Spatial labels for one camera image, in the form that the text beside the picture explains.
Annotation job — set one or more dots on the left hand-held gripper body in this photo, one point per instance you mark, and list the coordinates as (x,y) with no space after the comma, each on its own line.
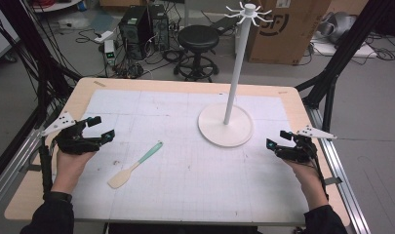
(73,143)

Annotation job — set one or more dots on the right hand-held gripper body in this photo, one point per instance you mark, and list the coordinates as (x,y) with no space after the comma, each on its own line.
(299,149)

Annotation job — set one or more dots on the white hook rack stand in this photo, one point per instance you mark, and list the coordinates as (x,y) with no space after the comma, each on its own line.
(239,65)

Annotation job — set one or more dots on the person's left hand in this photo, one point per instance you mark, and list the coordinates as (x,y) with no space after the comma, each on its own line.
(70,169)

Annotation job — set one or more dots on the person's right hand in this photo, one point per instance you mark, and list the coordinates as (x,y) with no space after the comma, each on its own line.
(308,182)

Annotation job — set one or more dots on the small device green display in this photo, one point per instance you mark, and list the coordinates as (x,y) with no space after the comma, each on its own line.
(110,52)

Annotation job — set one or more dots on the white power strip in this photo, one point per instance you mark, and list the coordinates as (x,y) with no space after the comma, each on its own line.
(104,36)

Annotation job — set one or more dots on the white grid mat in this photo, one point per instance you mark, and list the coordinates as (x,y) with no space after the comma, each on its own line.
(185,182)

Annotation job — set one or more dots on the large black computer tower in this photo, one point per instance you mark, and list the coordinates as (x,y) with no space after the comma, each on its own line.
(135,31)

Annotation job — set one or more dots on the white flat board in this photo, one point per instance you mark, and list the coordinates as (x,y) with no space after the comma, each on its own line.
(341,49)

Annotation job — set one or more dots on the brown cardboard box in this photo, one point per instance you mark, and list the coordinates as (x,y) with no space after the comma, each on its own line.
(286,32)

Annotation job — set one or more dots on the slim black computer tower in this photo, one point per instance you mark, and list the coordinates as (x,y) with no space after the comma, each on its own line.
(160,27)

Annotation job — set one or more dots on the grey plastic wrapped object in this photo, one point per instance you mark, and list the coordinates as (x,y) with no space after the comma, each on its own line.
(338,26)

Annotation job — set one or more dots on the white round table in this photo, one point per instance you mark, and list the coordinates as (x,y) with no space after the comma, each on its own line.
(53,5)

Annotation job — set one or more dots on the black round stool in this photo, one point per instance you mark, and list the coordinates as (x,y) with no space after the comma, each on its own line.
(198,39)

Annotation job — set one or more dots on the aluminium rail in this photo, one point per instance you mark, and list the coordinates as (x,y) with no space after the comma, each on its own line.
(9,177)
(339,175)

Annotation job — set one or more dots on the black metal frame stand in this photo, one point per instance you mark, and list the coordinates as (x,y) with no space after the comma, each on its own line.
(39,55)
(344,52)

